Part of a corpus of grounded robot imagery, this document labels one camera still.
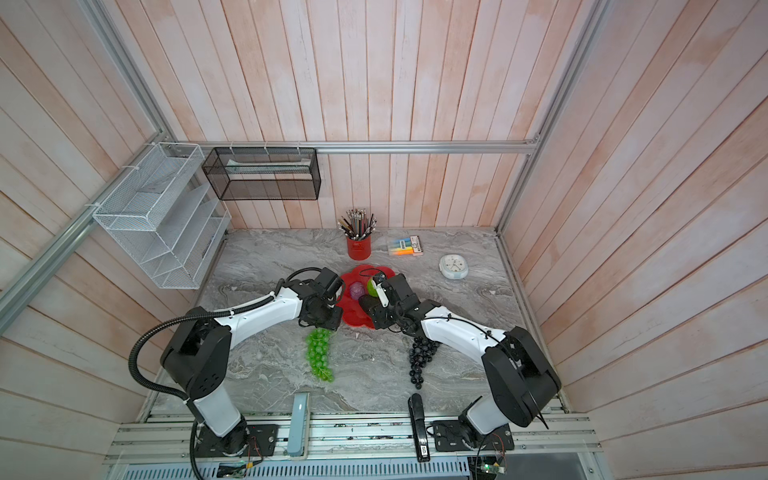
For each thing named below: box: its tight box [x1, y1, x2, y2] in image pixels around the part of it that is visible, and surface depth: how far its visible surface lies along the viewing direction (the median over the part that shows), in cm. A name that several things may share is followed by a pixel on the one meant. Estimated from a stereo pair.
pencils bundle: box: [337, 208, 377, 241], surface depth 105 cm
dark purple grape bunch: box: [409, 336, 441, 390], surface depth 86 cm
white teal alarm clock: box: [438, 254, 469, 280], surface depth 109 cm
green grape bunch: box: [306, 327, 335, 383], surface depth 86 cm
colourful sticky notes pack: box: [388, 235, 423, 256], surface depth 116 cm
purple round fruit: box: [350, 282, 365, 300], surface depth 99 cm
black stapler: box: [408, 393, 431, 463], surface depth 74 cm
